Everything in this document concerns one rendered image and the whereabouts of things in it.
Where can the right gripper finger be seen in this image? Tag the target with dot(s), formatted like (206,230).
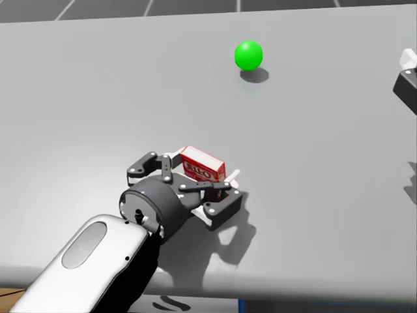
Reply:
(407,88)

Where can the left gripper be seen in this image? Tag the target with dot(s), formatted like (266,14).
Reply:
(156,202)

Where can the red carton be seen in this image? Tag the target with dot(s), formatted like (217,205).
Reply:
(202,169)

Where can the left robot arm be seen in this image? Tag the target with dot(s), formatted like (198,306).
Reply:
(97,261)

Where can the green ball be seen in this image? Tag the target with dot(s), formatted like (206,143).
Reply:
(248,55)

